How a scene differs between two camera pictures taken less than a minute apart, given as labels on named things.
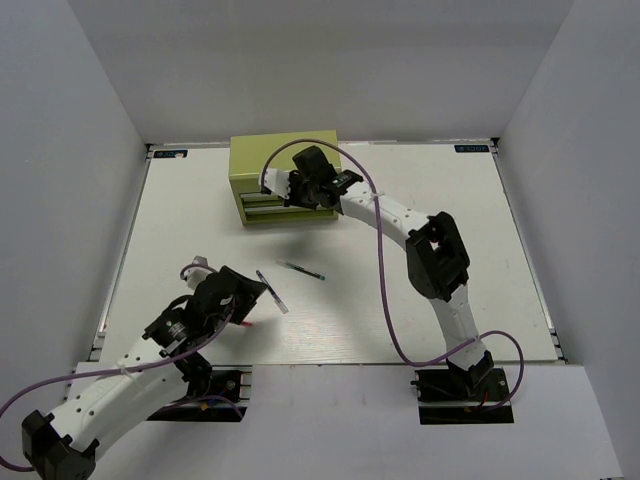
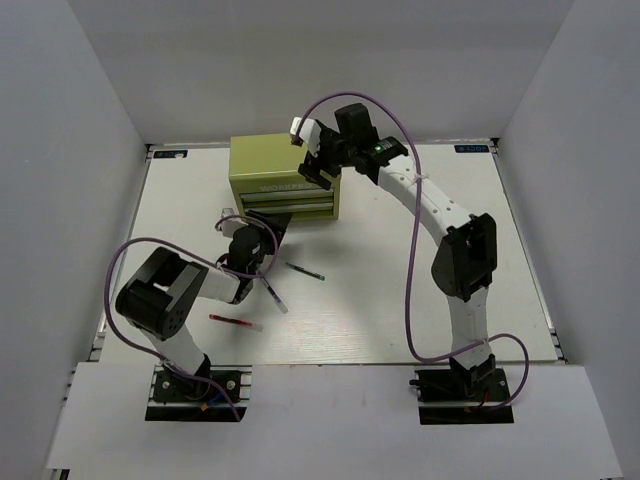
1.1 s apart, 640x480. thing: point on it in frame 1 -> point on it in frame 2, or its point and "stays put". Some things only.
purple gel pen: (279, 303) stays put
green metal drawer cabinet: (247, 156) stays put
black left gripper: (247, 292) -> (278, 222)
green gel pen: (297, 268) stays put
